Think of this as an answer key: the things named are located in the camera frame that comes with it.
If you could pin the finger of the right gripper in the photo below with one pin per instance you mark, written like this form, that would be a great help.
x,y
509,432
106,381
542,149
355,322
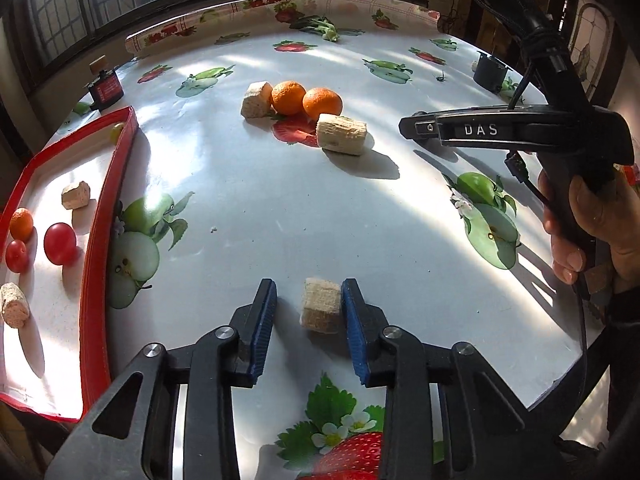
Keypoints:
x,y
419,126

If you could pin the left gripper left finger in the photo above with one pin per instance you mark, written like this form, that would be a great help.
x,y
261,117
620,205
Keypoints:
x,y
128,433

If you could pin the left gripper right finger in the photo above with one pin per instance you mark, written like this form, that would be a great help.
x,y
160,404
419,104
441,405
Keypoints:
x,y
448,414

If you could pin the beige cork cube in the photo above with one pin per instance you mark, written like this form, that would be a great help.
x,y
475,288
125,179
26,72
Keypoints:
x,y
321,311

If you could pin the orange mandarin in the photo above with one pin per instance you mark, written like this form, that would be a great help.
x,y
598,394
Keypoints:
x,y
21,225
318,101
287,98

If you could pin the beige cork block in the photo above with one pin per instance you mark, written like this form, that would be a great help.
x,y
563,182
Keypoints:
x,y
256,102

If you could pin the large red tomato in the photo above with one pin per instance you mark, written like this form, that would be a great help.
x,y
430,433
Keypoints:
x,y
60,244

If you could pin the small beige cork piece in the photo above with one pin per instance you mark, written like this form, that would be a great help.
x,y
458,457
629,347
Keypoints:
x,y
76,196

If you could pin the person's right hand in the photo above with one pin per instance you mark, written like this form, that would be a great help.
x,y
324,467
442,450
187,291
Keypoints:
x,y
615,221

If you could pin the long beige cork piece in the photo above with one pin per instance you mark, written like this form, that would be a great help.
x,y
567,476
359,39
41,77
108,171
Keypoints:
x,y
340,134

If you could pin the small black cup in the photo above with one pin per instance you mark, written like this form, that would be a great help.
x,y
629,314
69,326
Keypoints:
x,y
490,72

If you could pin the fruit print tablecloth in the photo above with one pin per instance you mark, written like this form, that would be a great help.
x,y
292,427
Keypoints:
x,y
443,240

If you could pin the red rimmed white tray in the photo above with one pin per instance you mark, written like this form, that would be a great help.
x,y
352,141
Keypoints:
x,y
56,365

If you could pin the small red tomato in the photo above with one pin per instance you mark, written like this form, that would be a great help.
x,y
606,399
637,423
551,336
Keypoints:
x,y
17,258

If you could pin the dark jar with cork lid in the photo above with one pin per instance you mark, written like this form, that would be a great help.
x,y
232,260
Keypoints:
x,y
105,89

